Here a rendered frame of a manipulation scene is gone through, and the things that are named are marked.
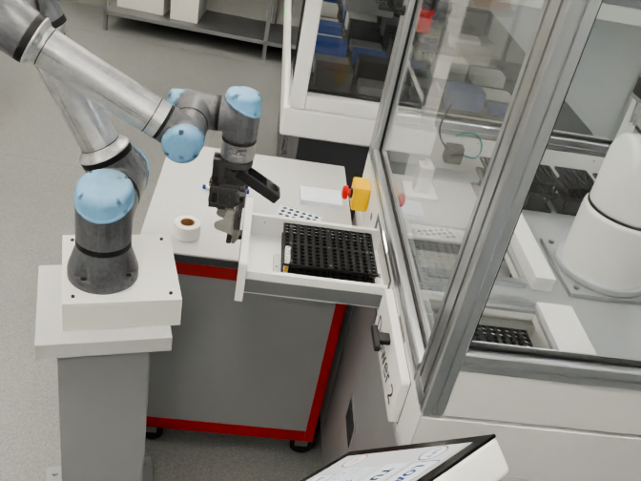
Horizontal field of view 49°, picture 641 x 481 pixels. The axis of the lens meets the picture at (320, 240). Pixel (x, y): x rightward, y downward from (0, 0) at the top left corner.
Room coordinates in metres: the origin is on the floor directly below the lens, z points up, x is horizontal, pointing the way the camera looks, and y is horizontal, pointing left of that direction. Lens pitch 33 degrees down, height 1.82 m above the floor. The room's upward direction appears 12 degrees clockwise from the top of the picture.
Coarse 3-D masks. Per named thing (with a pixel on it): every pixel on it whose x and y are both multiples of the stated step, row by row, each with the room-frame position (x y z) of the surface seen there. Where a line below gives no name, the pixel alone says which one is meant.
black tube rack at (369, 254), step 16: (304, 240) 1.42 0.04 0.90; (320, 240) 1.43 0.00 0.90; (336, 240) 1.45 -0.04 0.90; (352, 240) 1.46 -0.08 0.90; (368, 240) 1.48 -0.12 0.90; (304, 256) 1.36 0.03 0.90; (320, 256) 1.37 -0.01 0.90; (336, 256) 1.38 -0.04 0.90; (352, 256) 1.40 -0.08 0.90; (368, 256) 1.41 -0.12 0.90; (288, 272) 1.32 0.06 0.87; (304, 272) 1.33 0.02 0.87; (320, 272) 1.35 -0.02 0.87; (336, 272) 1.36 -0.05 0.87; (352, 272) 1.33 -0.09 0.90; (368, 272) 1.34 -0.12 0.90
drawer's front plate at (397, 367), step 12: (384, 300) 1.23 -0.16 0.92; (384, 312) 1.20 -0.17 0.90; (396, 312) 1.18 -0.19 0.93; (384, 324) 1.18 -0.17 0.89; (396, 324) 1.14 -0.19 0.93; (396, 336) 1.10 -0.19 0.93; (384, 348) 1.13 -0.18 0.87; (396, 348) 1.06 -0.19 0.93; (396, 360) 1.04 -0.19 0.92; (384, 372) 1.08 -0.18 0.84; (396, 372) 1.02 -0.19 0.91; (384, 384) 1.06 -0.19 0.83; (396, 384) 1.00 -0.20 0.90; (408, 384) 0.98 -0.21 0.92; (384, 396) 1.04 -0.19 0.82; (396, 396) 0.98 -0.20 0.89; (396, 408) 0.97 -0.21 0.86; (396, 420) 0.97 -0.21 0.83
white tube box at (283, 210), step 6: (282, 204) 1.74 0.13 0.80; (282, 210) 1.72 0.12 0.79; (288, 210) 1.72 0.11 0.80; (294, 210) 1.73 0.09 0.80; (300, 210) 1.73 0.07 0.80; (282, 216) 1.68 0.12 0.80; (288, 216) 1.69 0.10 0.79; (294, 216) 1.70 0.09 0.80; (300, 216) 1.71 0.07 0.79; (306, 216) 1.71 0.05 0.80; (312, 216) 1.72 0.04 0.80; (318, 216) 1.72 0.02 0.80
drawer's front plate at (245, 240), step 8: (248, 200) 1.50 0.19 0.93; (248, 208) 1.47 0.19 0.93; (248, 216) 1.43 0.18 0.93; (248, 224) 1.39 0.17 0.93; (248, 232) 1.36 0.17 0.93; (248, 240) 1.33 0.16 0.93; (240, 248) 1.32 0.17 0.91; (248, 248) 1.30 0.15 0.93; (240, 256) 1.26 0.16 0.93; (240, 264) 1.24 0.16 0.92; (240, 272) 1.24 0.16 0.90; (240, 280) 1.24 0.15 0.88; (240, 288) 1.24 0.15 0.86; (240, 296) 1.24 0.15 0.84
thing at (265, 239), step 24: (264, 216) 1.50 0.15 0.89; (264, 240) 1.48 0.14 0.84; (360, 240) 1.54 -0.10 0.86; (264, 264) 1.38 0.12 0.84; (384, 264) 1.44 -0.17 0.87; (264, 288) 1.26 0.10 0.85; (288, 288) 1.27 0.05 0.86; (312, 288) 1.28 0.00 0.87; (336, 288) 1.29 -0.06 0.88; (360, 288) 1.30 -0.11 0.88; (384, 288) 1.30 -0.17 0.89
